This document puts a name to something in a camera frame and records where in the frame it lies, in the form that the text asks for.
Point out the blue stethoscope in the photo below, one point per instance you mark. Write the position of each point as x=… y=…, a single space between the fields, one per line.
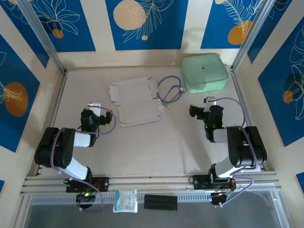
x=183 y=88

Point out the teal and white paper box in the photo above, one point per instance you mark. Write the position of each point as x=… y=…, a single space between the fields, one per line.
x=135 y=104

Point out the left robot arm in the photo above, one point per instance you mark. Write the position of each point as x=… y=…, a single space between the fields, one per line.
x=59 y=147

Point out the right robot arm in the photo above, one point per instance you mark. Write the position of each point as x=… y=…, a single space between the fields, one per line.
x=247 y=147

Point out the mint green zip case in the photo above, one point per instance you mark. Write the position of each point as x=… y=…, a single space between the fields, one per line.
x=204 y=71

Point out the black controller board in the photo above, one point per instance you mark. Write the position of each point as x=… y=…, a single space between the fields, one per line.
x=221 y=197
x=85 y=198

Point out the white blue gauze packet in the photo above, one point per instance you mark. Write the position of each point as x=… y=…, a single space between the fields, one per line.
x=126 y=200

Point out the black ribbed block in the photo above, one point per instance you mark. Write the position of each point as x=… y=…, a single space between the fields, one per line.
x=161 y=202

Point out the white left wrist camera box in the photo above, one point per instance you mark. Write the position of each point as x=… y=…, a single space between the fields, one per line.
x=94 y=104

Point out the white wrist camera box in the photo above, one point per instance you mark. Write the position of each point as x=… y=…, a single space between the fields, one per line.
x=94 y=104
x=211 y=99

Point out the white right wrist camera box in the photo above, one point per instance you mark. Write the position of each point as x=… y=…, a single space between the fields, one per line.
x=211 y=99

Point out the aluminium table side rail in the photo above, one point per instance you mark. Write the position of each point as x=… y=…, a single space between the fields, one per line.
x=238 y=85
x=59 y=95

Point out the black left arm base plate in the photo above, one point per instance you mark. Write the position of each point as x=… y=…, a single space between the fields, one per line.
x=102 y=184

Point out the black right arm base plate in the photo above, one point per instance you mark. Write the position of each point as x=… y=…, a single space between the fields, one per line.
x=199 y=181

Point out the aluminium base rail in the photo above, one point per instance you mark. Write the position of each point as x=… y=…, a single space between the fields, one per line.
x=147 y=183

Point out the aluminium frame post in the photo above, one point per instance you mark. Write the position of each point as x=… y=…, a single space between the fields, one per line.
x=254 y=31
x=39 y=31

